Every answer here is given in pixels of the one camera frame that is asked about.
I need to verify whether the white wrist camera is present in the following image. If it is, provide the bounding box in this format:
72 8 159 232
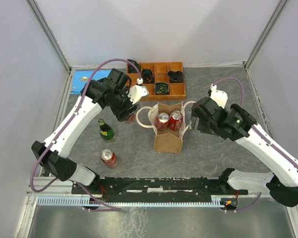
209 84 228 108
127 78 149 105

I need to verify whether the red cola can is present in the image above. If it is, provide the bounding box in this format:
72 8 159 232
155 113 170 131
101 149 118 169
169 110 183 131
125 114 136 124

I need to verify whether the canvas tote bag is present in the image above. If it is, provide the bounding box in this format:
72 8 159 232
136 101 195 153

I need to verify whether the rolled dark sock right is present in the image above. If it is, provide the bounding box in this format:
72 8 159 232
167 70 185 83

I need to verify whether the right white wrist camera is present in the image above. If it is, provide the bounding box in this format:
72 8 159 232
209 84 228 108

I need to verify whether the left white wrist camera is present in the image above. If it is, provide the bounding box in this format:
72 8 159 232
127 78 149 105

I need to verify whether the rolled dark sock top-left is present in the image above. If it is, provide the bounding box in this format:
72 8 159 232
127 59 141 73

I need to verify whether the rolled dark sock bottom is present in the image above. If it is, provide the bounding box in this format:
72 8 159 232
154 82 170 95

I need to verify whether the light blue cable duct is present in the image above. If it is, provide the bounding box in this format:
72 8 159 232
37 194 225 208

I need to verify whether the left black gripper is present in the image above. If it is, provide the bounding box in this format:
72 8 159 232
108 85 141 122

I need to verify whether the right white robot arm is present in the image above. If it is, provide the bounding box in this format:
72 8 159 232
191 97 298 207

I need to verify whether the green glass bottle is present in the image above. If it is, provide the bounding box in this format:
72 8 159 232
98 119 115 142

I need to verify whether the orange wooden compartment tray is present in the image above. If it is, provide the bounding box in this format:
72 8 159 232
127 61 186 101

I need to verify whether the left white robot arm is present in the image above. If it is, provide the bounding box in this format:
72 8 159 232
31 68 149 193

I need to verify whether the blue patterned cloth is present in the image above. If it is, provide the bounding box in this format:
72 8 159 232
71 69 110 95

